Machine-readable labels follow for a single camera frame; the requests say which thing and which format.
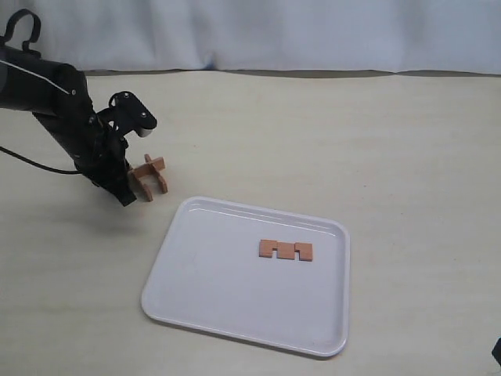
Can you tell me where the white backdrop cloth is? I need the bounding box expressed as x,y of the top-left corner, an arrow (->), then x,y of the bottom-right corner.
1,1 -> 500,74

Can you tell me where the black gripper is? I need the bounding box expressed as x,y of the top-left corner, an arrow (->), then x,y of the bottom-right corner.
74,114 -> 136,207

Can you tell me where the notched wooden puzzle piece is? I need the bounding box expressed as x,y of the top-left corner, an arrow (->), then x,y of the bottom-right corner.
144,154 -> 168,194
258,239 -> 313,262
128,163 -> 156,202

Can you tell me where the white plastic tray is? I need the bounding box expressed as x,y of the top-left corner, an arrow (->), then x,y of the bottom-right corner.
141,197 -> 350,358

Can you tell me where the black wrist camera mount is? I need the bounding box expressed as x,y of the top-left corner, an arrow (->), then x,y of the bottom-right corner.
98,91 -> 157,138

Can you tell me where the black cable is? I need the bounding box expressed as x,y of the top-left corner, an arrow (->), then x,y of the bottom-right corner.
0,146 -> 79,175

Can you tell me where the black object at edge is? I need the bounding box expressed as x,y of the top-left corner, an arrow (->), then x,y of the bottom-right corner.
492,338 -> 501,366

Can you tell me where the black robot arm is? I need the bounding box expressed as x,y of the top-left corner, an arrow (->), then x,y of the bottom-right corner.
1,47 -> 136,206

